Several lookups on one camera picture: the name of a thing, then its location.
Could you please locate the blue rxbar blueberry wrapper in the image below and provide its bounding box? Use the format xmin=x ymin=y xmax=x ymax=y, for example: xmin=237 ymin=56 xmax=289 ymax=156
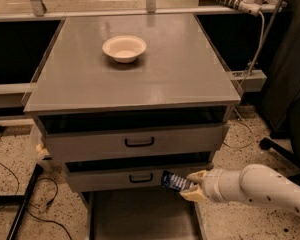
xmin=161 ymin=171 xmax=194 ymax=192

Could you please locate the black floor cable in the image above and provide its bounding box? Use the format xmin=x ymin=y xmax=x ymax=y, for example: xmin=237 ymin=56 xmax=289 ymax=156
xmin=0 ymin=155 xmax=74 ymax=240

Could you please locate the black office chair base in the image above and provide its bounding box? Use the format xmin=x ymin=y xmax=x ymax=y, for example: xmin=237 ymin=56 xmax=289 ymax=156
xmin=259 ymin=99 xmax=300 ymax=186

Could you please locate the grey drawer cabinet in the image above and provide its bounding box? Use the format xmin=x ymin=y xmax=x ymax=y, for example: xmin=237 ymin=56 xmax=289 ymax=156
xmin=25 ymin=14 xmax=240 ymax=240

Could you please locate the lower grey drawer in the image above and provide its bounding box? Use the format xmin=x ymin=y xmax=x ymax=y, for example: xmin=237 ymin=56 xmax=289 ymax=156
xmin=65 ymin=162 xmax=214 ymax=192

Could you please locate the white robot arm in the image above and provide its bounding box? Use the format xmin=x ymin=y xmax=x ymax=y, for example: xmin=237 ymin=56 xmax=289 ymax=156
xmin=180 ymin=164 xmax=300 ymax=217

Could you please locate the black metal floor bar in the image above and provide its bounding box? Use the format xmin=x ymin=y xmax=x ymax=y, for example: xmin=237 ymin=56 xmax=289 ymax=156
xmin=0 ymin=164 xmax=43 ymax=240

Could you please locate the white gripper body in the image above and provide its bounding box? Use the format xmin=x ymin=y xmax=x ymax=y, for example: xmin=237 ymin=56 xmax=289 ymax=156
xmin=201 ymin=169 xmax=226 ymax=203

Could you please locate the white paper bowl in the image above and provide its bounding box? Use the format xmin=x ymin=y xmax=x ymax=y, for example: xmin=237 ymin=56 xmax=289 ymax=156
xmin=102 ymin=35 xmax=147 ymax=63

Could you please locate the grey drawer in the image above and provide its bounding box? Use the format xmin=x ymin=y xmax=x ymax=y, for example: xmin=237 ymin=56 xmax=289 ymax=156
xmin=65 ymin=162 xmax=214 ymax=192
xmin=44 ymin=123 xmax=229 ymax=162

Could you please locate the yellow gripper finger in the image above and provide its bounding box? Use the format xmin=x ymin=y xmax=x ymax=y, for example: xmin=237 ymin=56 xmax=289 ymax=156
xmin=180 ymin=185 xmax=205 ymax=202
xmin=186 ymin=170 xmax=207 ymax=184

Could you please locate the upper grey drawer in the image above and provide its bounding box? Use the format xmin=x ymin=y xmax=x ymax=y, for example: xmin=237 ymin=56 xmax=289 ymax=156
xmin=44 ymin=123 xmax=229 ymax=162

